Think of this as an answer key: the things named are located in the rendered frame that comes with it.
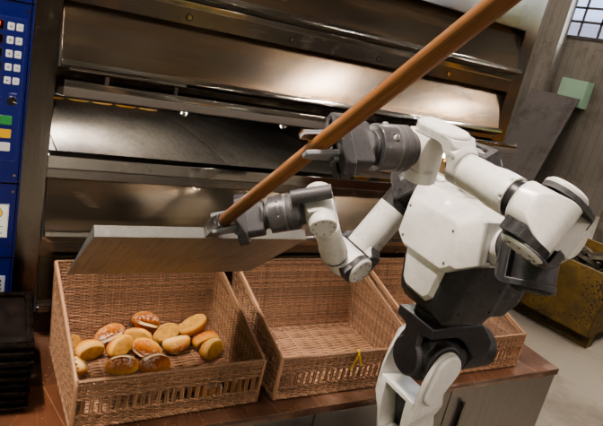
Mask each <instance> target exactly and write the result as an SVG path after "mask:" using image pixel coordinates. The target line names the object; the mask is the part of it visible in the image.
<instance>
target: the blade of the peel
mask: <svg viewBox="0 0 603 426"><path fill-rule="evenodd" d="M305 239H306V236H305V230H290V231H285V232H279V233H274V234H273V233H272V231H271V229H268V230H267V234H266V236H261V237H255V238H251V244H250V245H245V246H243V247H242V246H241V245H240V243H239V240H238V236H237V235H235V234H234V233H230V234H223V235H219V236H218V237H217V238H206V237H205V230H204V228H199V227H158V226H117V225H93V227H92V230H91V232H90V233H89V235H88V237H87V239H86V241H85V242H84V243H83V246H82V248H81V249H80V251H79V253H78V255H77V257H76V258H75V260H74V262H73V263H72V265H71V267H70V269H69V271H68V272H67V274H152V273H196V272H241V271H251V270H252V269H254V268H256V267H258V266H259V265H262V264H264V263H265V262H266V261H268V260H270V259H272V258H273V257H275V256H278V255H280V254H281V253H283V252H285V251H286V250H287V249H289V248H292V247H294V246H295V245H297V244H299V243H301V242H303V241H304V240H305Z"/></svg>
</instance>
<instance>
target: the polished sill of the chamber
mask: <svg viewBox="0 0 603 426"><path fill-rule="evenodd" d="M48 168H55V169H68V170H92V171H105V172H117V173H131V174H144V175H156V176H169V177H182V178H206V179H219V180H231V181H245V182H258V183H260V182H261V181H262V180H263V179H264V178H266V177H267V176H268V175H269V174H271V173H272V172H273V171H274V170H272V169H261V168H251V167H241V166H230V165H219V164H209V163H198V162H187V161H167V160H156V159H146V158H135V157H125V156H114V155H103V154H93V153H82V152H61V151H51V150H48ZM319 181H320V182H325V183H327V184H330V185H331V187H333V188H345V189H359V190H371V191H384V192H387V191H388V190H389V189H390V188H391V181H390V179H387V178H366V177H356V176H352V177H350V178H349V179H342V180H339V179H336V178H335V177H334V176H332V174H325V173H314V172H303V171H298V172H297V173H296V174H294V175H293V176H292V177H290V178H289V179H287V180H286V181H285V182H284V183H283V185H295V186H308V185H309V184H311V183H313V182H319Z"/></svg>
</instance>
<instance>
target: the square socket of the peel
mask: <svg viewBox="0 0 603 426"><path fill-rule="evenodd" d="M220 215H221V213H218V214H217V215H215V216H214V217H213V218H212V219H211V220H209V221H208V222H207V223H206V224H204V230H205V237H206V238H217V237H218V236H219V235H214V234H213V233H212V230H216V229H221V228H226V227H231V224H229V225H227V226H222V224H221V223H219V220H218V219H219V216H220Z"/></svg>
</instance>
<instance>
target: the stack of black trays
mask: <svg viewBox="0 0 603 426"><path fill-rule="evenodd" d="M34 347H35V340H34V329H33V311H32V300H31V292H30V291H0V414H1V413H18V412H22V411H23V408H28V393H29V392H30V378H31V370H33V368H32V363H34V355H33V354H34V353H35V352H34Z"/></svg>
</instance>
